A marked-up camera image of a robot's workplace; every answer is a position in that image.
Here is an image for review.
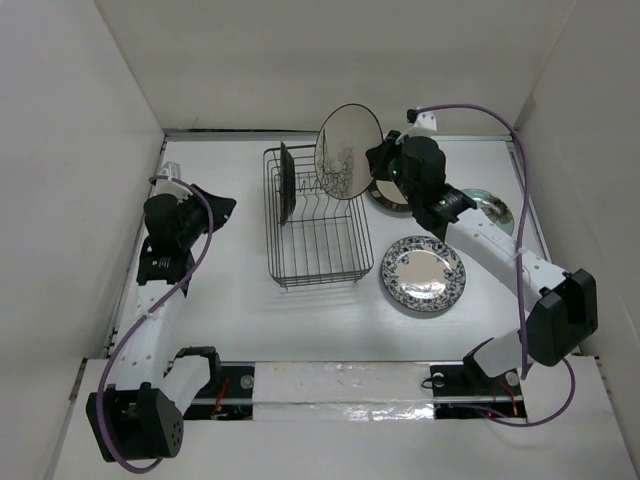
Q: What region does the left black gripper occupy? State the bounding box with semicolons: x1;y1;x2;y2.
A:
177;184;235;249

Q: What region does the tree pattern cream plate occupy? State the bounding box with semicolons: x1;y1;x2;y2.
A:
314;103;383;200

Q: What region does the brown rimmed cream plate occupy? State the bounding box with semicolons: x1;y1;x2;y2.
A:
279;142;296;226

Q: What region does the teal flower plate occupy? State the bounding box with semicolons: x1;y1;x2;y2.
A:
463;188;515;235

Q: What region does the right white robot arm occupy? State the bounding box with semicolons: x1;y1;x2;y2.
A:
366;132;598;393

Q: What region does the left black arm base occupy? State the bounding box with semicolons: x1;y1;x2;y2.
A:
184;363;255;421

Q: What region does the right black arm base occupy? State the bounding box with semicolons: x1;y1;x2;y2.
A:
422;363;527;420

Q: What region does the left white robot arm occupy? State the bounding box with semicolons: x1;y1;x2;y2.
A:
86;176;237;475

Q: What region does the black striped rim plate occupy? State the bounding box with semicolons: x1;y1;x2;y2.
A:
368;180;412;213

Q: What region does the blue floral pattern plate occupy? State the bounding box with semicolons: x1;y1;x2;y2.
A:
380;236;467;313

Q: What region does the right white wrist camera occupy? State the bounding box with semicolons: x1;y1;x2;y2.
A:
405;107;438;136

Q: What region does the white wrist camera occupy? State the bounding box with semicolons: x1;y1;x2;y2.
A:
405;107;438;136
151;162;191;201

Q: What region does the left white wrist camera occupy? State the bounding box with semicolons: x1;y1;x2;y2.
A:
151;162;191;201

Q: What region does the grey wire dish rack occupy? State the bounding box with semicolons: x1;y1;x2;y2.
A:
262;145;374;290

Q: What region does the metal rail bar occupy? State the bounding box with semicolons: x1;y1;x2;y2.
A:
191;391;524;406

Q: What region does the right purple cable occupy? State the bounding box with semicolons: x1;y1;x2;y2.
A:
414;103;576;426

